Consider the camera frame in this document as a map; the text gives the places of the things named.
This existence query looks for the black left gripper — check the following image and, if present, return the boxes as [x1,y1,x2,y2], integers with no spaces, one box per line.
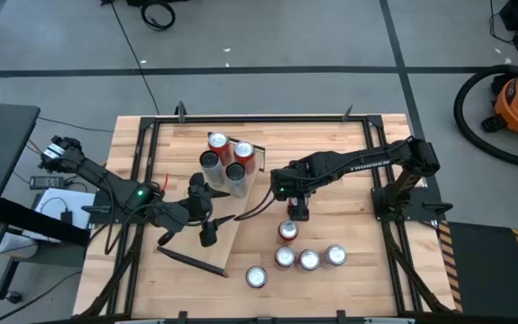
[181,172,237,249]

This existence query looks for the white Celsius can black lid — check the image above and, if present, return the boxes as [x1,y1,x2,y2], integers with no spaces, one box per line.
[199,149,228,189]
[225,161,248,199]

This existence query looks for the wooden tray with black ends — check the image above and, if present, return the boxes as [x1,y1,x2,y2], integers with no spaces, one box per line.
[156,130,268,278]

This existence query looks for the silver Diet Coke can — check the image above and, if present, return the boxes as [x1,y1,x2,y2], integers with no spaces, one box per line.
[298,248,321,273]
[324,244,348,267]

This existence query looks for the white paper sheet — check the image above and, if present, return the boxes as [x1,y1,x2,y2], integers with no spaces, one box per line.
[33,187,97,242]

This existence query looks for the black mat orange striped edge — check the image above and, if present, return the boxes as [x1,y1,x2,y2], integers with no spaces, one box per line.
[437,220,518,320]

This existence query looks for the black rolling stand base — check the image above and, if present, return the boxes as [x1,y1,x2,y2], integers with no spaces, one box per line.
[0,256,24,305]

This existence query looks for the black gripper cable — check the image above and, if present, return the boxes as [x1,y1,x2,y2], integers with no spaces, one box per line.
[233,186,282,222]

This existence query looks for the long black floor cable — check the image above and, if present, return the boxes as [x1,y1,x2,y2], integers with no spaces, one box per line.
[108,0,161,116]

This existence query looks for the coiled black cable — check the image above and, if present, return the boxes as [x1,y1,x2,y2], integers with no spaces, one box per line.
[139,1,177,32]

